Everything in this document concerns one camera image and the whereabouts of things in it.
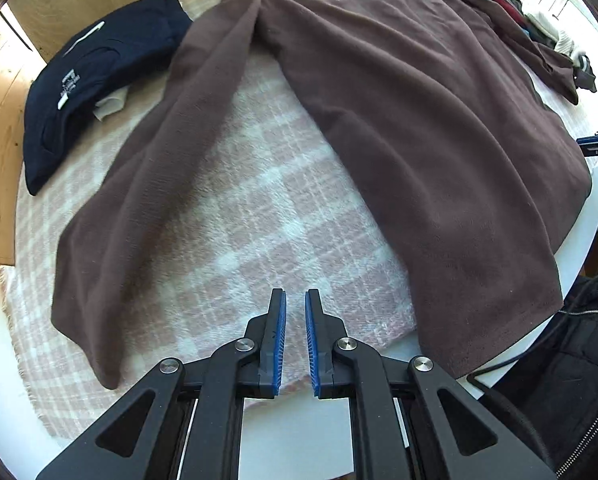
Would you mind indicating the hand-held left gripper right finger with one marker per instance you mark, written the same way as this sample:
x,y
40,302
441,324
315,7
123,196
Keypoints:
x,y
311,340

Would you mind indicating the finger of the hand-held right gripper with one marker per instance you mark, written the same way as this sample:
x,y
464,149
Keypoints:
x,y
586,142

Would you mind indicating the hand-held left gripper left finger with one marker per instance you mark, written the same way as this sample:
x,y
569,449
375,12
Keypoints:
x,y
278,340

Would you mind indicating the brown sweater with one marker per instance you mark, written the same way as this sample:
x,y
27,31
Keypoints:
x,y
404,135

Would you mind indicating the cream ribbed sweater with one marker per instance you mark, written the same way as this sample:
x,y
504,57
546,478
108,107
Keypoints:
x,y
566,42

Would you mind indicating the pink plaid blanket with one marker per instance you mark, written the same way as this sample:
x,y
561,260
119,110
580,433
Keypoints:
x,y
259,210

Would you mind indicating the red garment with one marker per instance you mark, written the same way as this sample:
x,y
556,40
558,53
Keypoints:
x,y
506,2

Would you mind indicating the person's black jacket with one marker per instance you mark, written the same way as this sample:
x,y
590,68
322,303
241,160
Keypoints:
x,y
579,360

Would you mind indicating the white folded cloth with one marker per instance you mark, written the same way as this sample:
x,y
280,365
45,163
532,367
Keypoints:
x,y
110,106

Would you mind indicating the navy folded shirt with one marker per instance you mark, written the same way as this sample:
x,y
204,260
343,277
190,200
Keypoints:
x,y
104,70

